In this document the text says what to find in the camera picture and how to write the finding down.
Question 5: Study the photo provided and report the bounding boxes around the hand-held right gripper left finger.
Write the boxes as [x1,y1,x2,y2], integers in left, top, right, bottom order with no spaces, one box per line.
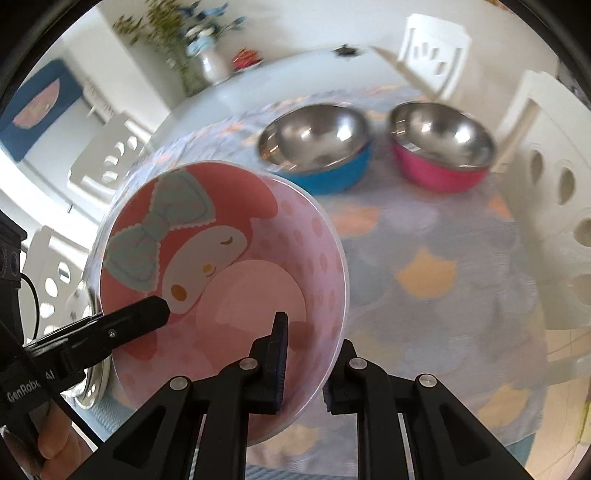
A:
[69,311,291,480]

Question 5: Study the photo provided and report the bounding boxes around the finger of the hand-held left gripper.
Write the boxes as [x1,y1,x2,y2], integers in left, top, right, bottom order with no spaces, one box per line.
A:
[23,295,171,377]

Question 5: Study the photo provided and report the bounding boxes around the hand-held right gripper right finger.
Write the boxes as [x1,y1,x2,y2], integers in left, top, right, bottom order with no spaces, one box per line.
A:
[323,339,522,480]

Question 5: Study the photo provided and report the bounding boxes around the white plate green print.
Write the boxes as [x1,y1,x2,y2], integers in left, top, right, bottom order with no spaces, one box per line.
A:
[69,286,114,409]

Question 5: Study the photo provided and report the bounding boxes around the pink cartoon print bowl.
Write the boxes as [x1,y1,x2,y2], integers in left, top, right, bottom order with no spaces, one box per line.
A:
[84,160,350,448]

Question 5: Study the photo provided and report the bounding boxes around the steel bowl blue outside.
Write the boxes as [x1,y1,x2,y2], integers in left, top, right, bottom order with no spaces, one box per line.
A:
[257,105,372,195]

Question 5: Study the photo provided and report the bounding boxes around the steel bowl pink outside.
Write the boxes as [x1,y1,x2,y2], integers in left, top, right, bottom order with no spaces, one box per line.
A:
[388,102,497,192]

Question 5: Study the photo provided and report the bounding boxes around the person's left hand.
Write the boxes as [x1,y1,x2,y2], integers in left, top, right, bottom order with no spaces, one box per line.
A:
[0,406,100,480]

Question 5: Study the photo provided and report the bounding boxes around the grey orange fan-pattern tablecloth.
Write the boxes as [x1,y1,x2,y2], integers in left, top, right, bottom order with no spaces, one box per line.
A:
[115,88,550,444]

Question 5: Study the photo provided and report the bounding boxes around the white dining chair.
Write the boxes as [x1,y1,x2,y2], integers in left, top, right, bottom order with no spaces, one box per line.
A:
[21,226,98,342]
[399,14,472,100]
[496,69,591,333]
[69,115,155,204]

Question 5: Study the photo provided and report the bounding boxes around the teal textured table mat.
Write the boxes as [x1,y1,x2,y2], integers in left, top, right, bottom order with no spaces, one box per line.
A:
[69,397,559,480]

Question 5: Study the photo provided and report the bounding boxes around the white carved corner shelf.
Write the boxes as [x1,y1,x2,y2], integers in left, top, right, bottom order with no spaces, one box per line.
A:
[85,78,118,121]

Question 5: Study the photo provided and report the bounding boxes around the blue cloth cover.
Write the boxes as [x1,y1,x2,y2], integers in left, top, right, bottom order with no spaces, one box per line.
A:
[0,62,85,162]

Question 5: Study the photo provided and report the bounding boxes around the clear glass vase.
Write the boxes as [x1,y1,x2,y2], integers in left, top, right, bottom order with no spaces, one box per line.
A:
[178,46,208,95]

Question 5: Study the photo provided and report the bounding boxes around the white ribbed vase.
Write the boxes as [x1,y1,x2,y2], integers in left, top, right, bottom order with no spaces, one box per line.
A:
[198,44,230,86]

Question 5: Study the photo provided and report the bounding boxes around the red lidded teacup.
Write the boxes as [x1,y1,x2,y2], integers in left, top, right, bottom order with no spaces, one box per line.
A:
[232,47,264,72]

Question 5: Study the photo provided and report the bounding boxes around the yellow dried flowers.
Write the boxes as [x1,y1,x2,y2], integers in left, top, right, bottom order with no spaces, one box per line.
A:
[113,4,195,70]

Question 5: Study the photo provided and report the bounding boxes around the blue artificial flowers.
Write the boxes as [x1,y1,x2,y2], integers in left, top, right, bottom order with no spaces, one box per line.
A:
[178,2,247,56]

